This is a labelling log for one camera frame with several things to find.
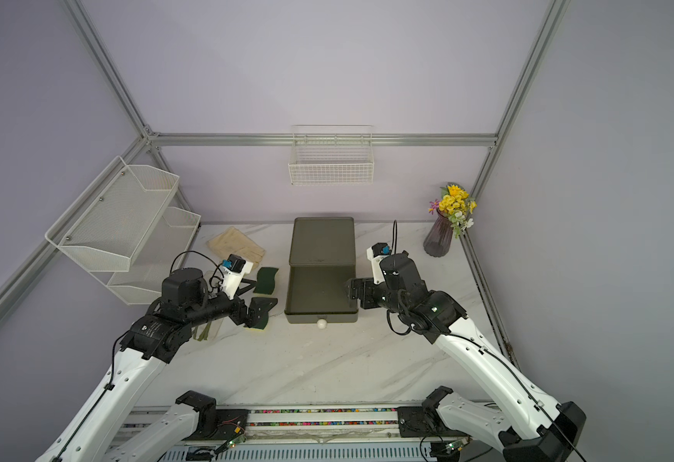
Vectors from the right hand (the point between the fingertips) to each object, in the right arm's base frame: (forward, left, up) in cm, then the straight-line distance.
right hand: (358, 290), depth 72 cm
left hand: (-2, +24, +1) cm, 24 cm away
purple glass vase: (+33, -32, -18) cm, 50 cm away
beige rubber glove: (+39, +49, -23) cm, 67 cm away
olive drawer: (+4, +12, -9) cm, 15 cm away
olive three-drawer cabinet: (+17, +10, -4) cm, 20 cm away
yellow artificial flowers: (+32, -34, 0) cm, 46 cm away
